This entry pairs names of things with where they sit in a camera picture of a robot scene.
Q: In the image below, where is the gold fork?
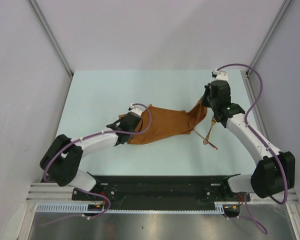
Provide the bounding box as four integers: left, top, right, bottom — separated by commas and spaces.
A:
205, 117, 217, 140

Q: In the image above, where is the orange cloth napkin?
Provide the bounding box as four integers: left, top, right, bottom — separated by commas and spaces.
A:
128, 100, 208, 145

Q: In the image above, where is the copper spoon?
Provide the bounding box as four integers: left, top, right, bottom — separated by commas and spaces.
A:
193, 129, 218, 151

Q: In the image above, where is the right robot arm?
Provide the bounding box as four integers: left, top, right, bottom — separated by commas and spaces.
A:
201, 80, 296, 201

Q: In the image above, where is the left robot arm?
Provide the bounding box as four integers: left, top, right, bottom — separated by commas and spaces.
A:
39, 109, 142, 200

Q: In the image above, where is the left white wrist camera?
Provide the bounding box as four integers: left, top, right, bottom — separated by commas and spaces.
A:
128, 104, 143, 116

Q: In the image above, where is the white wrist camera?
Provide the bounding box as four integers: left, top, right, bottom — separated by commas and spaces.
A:
211, 69, 229, 81
128, 104, 143, 116

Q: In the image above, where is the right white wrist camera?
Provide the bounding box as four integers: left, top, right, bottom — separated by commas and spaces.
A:
211, 69, 229, 81

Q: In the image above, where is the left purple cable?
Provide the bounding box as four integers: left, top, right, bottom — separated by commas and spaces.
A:
37, 102, 153, 227

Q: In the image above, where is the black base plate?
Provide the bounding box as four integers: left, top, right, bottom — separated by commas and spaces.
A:
71, 175, 250, 212

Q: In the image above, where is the aluminium frame rail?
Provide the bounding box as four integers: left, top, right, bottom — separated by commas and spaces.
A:
26, 182, 74, 203

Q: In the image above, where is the white slotted cable duct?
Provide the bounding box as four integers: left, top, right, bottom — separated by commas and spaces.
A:
36, 201, 227, 214

